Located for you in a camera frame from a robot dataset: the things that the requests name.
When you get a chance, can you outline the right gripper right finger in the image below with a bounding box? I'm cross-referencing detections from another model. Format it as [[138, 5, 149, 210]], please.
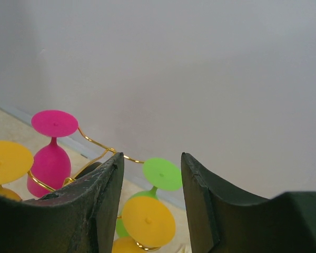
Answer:
[[181, 153, 316, 252]]

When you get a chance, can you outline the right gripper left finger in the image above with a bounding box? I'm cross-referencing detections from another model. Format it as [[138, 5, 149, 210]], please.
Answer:
[[0, 153, 124, 252]]

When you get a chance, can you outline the pink wine glass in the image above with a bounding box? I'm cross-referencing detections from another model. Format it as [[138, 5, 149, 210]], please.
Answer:
[[30, 110, 78, 190]]

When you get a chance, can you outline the orange wine glass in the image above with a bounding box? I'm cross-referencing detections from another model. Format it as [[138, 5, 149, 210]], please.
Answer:
[[112, 196, 176, 252], [0, 140, 34, 201]]

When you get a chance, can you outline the green wine glass back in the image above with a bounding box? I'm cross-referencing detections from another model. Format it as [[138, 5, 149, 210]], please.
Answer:
[[116, 158, 182, 237]]

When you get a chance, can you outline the orange wine glass front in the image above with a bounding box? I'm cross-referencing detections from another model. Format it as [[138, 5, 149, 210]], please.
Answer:
[[0, 140, 34, 201]]

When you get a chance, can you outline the gold wire glass rack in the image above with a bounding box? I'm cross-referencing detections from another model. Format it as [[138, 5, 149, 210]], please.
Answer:
[[27, 126, 161, 251]]

